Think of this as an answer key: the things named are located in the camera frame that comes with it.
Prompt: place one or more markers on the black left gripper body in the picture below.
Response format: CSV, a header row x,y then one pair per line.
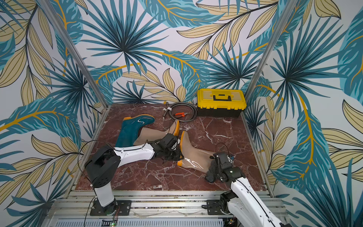
x,y
172,154

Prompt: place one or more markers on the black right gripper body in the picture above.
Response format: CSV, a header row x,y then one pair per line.
x,y
215,167

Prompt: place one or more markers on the beige boot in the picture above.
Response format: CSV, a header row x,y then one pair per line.
x,y
148,134
194,158

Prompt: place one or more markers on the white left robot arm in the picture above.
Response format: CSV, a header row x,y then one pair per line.
x,y
102,166

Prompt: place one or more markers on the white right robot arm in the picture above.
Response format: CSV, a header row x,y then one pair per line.
x,y
241,200

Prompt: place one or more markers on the teal rubber boot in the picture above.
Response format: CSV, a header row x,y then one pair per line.
x,y
130,129

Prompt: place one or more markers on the yellow black toolbox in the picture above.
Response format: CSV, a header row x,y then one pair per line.
x,y
220,103

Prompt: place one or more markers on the red handled pliers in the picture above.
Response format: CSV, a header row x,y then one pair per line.
x,y
181,114

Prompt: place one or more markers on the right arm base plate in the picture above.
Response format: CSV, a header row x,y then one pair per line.
x,y
224,206

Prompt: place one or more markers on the aluminium front rail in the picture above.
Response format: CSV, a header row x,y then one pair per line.
x,y
148,209

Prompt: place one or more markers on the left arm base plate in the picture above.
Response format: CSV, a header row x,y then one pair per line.
x,y
115,208

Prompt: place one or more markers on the left aluminium frame post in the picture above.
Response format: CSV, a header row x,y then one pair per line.
x,y
62,32

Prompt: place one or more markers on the aluminium frame post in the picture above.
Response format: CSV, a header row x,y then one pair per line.
x,y
62,32
288,10

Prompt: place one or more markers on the right aluminium frame post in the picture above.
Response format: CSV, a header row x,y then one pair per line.
x,y
288,10

